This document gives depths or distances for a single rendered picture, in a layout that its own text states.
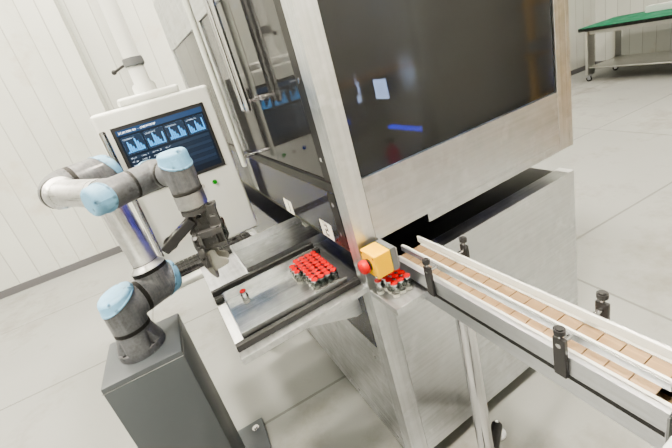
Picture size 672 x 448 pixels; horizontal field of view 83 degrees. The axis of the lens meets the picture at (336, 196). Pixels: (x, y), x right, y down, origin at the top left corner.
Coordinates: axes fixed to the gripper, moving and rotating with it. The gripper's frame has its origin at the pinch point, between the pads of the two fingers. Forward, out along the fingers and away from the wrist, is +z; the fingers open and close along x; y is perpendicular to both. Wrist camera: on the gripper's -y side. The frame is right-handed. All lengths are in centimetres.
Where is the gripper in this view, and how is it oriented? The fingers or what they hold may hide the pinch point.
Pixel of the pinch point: (214, 273)
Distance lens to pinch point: 112.5
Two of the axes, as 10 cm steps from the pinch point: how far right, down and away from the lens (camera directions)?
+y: 9.5, -3.0, 1.2
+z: 2.5, 9.0, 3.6
